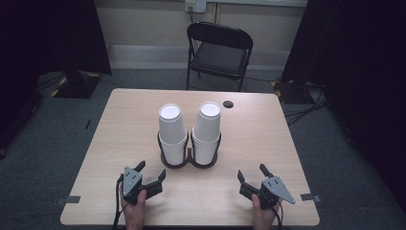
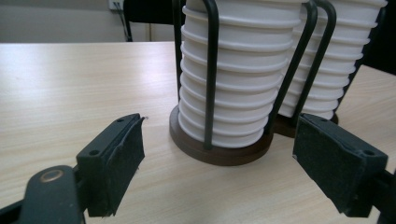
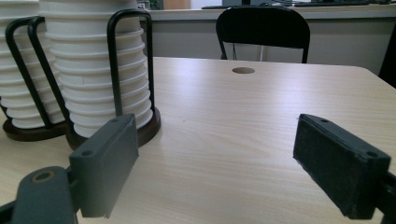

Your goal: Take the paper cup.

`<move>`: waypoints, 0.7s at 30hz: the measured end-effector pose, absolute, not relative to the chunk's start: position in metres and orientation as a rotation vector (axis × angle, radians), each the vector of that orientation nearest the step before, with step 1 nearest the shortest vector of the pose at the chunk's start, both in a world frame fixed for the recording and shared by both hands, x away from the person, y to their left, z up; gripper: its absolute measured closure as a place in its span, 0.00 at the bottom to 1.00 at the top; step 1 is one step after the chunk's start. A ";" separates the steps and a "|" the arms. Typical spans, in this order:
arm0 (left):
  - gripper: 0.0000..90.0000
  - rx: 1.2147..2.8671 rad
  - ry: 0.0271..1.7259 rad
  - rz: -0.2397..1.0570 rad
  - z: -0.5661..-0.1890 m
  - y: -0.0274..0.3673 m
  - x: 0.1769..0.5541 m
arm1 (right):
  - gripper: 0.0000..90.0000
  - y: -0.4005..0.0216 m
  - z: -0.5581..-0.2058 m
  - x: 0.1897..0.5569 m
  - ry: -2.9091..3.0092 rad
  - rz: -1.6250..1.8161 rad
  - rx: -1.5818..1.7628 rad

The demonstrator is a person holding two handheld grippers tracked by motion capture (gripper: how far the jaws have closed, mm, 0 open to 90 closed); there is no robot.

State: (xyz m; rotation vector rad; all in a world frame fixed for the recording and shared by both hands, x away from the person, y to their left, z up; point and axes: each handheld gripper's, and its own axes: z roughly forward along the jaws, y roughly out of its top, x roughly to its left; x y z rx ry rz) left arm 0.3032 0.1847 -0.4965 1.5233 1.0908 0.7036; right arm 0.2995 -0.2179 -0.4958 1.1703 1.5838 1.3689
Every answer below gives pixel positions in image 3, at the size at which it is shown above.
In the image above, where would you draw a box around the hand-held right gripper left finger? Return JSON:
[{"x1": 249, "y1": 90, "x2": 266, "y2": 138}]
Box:
[{"x1": 68, "y1": 113, "x2": 140, "y2": 219}]

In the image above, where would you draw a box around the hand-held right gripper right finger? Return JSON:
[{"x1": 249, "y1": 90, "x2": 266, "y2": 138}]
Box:
[{"x1": 292, "y1": 113, "x2": 392, "y2": 220}]

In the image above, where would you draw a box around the black wire cup holder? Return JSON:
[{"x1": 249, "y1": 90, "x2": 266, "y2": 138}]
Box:
[
  {"x1": 27, "y1": 8, "x2": 163, "y2": 151},
  {"x1": 0, "y1": 17, "x2": 68, "y2": 143}
]

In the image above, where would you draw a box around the stack of white paper cups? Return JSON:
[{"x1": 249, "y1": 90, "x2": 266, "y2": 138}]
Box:
[
  {"x1": 0, "y1": 0, "x2": 64, "y2": 130},
  {"x1": 38, "y1": 0, "x2": 154, "y2": 139}
]

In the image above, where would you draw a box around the black folding chair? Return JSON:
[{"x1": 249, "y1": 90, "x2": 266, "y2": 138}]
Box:
[{"x1": 215, "y1": 6, "x2": 311, "y2": 64}]

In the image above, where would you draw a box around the round table cable hole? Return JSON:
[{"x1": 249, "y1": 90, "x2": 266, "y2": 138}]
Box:
[{"x1": 232, "y1": 66, "x2": 256, "y2": 75}]

